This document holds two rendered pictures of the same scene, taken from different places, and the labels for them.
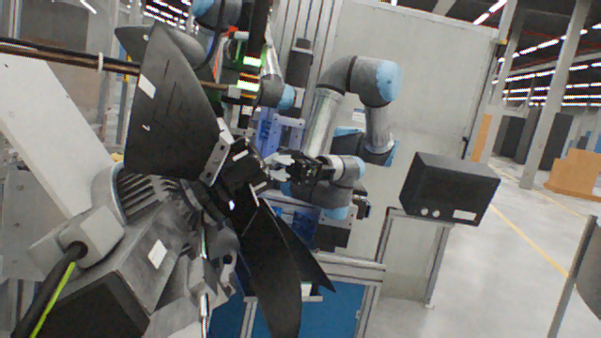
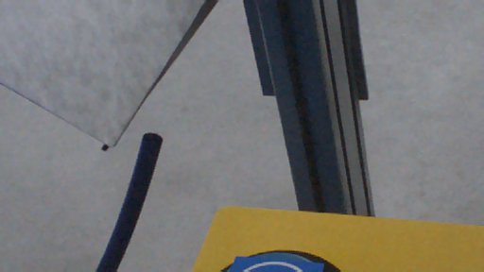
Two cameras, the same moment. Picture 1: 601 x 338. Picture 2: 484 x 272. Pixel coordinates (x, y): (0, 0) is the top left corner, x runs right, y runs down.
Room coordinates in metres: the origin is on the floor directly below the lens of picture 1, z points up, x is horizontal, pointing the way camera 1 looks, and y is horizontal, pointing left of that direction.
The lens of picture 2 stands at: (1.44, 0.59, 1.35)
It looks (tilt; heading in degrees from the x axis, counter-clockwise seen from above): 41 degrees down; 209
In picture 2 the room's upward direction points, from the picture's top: 11 degrees counter-clockwise
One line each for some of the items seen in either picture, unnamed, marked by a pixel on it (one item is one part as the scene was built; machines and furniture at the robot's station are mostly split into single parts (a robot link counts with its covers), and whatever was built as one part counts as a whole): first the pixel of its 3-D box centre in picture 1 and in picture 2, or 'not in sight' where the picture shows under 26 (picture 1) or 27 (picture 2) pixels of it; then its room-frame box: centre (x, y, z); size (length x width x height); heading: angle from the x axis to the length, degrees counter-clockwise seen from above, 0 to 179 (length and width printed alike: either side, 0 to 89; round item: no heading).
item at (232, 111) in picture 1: (239, 111); not in sight; (0.91, 0.16, 1.31); 0.09 x 0.07 x 0.10; 133
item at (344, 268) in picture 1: (252, 254); not in sight; (1.29, 0.11, 0.82); 0.90 x 0.04 x 0.08; 98
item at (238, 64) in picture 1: (245, 52); not in sight; (1.03, 0.19, 1.44); 0.12 x 0.08 x 0.09; 18
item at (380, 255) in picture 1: (385, 235); not in sight; (1.35, -0.32, 0.96); 0.03 x 0.03 x 0.20; 8
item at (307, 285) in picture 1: (276, 272); not in sight; (1.14, 0.02, 0.85); 0.22 x 0.17 x 0.07; 113
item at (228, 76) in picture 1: (238, 88); not in sight; (1.19, 0.23, 1.34); 0.11 x 0.08 x 0.11; 118
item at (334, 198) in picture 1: (332, 198); not in sight; (1.23, -0.11, 1.08); 0.11 x 0.08 x 0.11; 70
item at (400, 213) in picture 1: (420, 217); not in sight; (1.36, -0.42, 1.04); 0.24 x 0.03 x 0.03; 98
